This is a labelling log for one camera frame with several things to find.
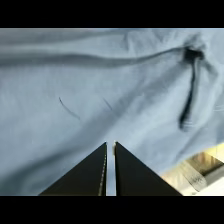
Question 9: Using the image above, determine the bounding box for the light blue garment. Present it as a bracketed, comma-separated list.
[0, 28, 224, 197]

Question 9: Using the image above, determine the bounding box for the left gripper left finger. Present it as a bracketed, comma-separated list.
[38, 141, 108, 197]

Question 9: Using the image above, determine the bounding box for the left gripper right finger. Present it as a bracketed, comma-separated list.
[114, 141, 184, 197]

